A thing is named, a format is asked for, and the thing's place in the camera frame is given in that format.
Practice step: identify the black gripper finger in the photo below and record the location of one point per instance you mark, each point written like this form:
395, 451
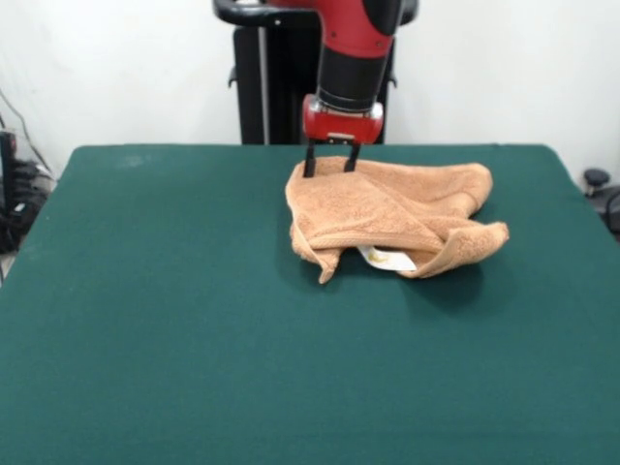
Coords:
351, 159
310, 162

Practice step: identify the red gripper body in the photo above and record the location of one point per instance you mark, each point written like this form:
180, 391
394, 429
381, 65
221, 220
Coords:
339, 128

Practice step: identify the tan terry towel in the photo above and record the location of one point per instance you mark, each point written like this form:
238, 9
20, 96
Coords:
368, 203

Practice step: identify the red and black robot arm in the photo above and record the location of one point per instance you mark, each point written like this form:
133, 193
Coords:
353, 29

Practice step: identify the dark green table cloth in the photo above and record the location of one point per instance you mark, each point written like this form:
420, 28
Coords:
194, 339

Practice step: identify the black office chair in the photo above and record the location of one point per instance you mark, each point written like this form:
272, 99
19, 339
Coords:
603, 194

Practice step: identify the black equipment box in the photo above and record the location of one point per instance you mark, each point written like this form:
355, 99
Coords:
9, 164

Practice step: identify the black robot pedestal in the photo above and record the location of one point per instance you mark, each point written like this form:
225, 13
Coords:
281, 97

